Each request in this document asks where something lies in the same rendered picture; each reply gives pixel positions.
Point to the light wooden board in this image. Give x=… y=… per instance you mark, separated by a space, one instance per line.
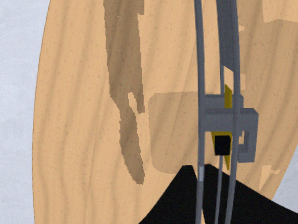
x=116 y=106

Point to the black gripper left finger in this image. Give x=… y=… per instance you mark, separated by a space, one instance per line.
x=177 y=205

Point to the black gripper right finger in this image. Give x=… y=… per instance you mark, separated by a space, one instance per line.
x=249 y=206

